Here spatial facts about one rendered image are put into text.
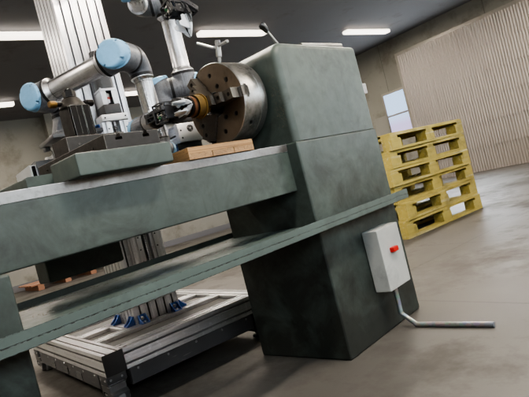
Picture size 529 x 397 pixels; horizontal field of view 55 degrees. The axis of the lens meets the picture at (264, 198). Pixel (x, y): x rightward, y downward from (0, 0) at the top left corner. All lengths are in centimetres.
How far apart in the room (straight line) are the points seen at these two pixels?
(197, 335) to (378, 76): 990
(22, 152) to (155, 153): 915
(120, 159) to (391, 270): 125
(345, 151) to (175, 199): 88
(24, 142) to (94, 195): 923
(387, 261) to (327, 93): 74
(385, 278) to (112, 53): 140
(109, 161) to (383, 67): 1054
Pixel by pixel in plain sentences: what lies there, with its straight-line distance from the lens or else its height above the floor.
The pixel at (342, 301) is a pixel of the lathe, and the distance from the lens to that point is 203.
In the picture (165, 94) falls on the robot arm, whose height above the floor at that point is 129.
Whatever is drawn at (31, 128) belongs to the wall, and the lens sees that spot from 1073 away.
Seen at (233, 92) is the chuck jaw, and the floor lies 109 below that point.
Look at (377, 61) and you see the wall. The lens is 1181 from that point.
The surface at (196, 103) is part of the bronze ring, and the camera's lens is 190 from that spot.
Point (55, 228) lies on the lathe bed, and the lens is 138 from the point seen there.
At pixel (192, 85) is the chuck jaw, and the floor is 118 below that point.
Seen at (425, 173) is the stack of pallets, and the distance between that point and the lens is 490.
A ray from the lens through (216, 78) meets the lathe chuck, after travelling 200.
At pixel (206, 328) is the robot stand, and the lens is 246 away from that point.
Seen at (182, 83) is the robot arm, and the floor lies 133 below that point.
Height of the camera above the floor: 72
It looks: 1 degrees down
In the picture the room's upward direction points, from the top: 14 degrees counter-clockwise
